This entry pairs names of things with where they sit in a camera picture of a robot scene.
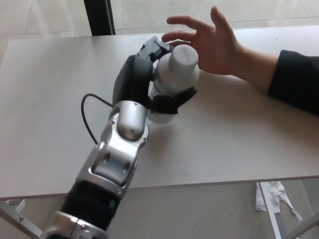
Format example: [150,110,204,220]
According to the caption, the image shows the white plastic bottle with cap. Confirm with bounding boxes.
[147,44,200,125]

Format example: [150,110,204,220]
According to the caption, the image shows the white metal table bracket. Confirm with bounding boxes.
[4,198,27,213]

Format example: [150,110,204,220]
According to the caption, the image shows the person forearm dark sleeve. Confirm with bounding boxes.
[236,44,319,117]

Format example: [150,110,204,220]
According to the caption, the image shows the black vertical post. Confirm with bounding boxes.
[83,0,117,36]

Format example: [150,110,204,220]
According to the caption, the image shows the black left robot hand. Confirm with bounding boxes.
[112,36,198,115]

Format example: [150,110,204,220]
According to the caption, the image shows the bare person hand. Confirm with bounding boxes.
[161,5,244,77]

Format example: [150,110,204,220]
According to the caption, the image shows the torn white paper strip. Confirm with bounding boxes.
[255,181,304,223]

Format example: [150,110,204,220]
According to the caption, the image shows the grey diagonal table leg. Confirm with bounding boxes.
[0,208,43,239]
[286,219,319,239]

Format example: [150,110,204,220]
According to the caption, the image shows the white grey table frame bar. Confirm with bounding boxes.
[256,181,285,239]

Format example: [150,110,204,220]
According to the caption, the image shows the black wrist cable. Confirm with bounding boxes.
[80,93,117,145]

